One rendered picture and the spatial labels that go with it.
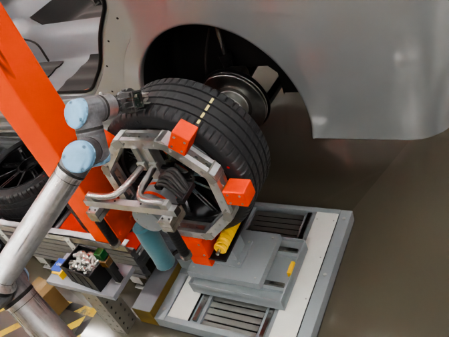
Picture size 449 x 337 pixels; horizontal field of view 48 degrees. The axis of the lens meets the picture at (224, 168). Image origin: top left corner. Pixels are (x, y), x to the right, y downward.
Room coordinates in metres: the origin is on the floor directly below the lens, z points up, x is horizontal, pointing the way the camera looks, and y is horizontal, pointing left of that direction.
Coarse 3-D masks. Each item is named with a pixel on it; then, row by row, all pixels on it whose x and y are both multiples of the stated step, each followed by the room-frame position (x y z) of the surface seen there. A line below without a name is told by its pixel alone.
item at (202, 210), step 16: (144, 128) 1.67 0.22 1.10; (192, 144) 1.54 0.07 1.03; (128, 160) 1.81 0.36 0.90; (176, 160) 1.64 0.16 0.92; (128, 176) 1.80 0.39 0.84; (192, 176) 1.62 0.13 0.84; (192, 192) 1.64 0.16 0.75; (208, 192) 1.76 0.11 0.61; (192, 208) 1.69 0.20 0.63; (208, 208) 1.66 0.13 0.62
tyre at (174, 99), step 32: (160, 96) 1.70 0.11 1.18; (192, 96) 1.67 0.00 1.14; (224, 96) 1.66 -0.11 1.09; (128, 128) 1.71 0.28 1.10; (160, 128) 1.61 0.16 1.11; (224, 128) 1.54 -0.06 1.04; (256, 128) 1.60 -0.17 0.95; (224, 160) 1.47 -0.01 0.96; (256, 160) 1.52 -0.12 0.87; (256, 192) 1.49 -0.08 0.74
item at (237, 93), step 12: (228, 72) 1.98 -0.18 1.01; (204, 84) 2.05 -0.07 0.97; (216, 84) 2.01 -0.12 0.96; (228, 84) 1.97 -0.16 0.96; (240, 84) 1.93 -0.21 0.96; (252, 84) 1.92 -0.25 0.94; (228, 96) 1.94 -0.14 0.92; (240, 96) 1.94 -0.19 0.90; (252, 96) 1.91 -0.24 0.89; (264, 96) 1.90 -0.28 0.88; (252, 108) 1.92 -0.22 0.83; (264, 108) 1.89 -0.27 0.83
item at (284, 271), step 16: (288, 240) 1.73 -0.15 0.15; (304, 240) 1.68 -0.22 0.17; (288, 256) 1.63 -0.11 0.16; (304, 256) 1.64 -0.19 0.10; (272, 272) 1.59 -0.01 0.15; (288, 272) 1.52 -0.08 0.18; (192, 288) 1.72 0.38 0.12; (208, 288) 1.65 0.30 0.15; (224, 288) 1.62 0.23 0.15; (240, 288) 1.58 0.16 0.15; (272, 288) 1.49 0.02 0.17; (288, 288) 1.47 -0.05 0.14; (256, 304) 1.49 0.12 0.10; (272, 304) 1.44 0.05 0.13
